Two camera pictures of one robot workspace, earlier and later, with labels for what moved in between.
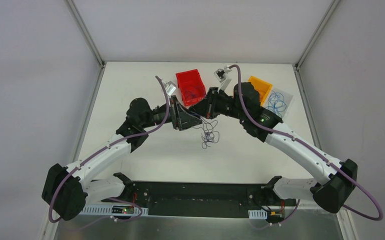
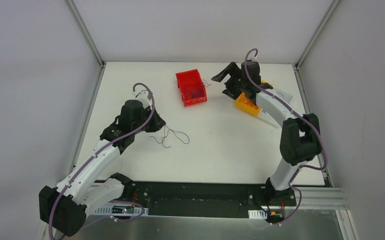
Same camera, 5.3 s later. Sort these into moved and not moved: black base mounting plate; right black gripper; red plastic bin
Moved: right black gripper
Not moved: red plastic bin; black base mounting plate
